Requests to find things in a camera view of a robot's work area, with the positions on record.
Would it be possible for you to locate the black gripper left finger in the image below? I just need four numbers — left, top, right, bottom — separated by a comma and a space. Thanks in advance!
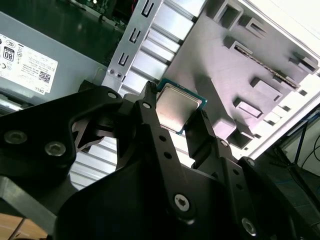
0, 81, 198, 226

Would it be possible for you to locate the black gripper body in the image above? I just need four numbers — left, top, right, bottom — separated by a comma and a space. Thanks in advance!
56, 162, 241, 240

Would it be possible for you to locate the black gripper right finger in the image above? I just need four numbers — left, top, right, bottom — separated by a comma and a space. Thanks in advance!
184, 109, 320, 240

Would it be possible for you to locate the silver CPU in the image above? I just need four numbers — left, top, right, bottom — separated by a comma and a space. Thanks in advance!
155, 77, 209, 137

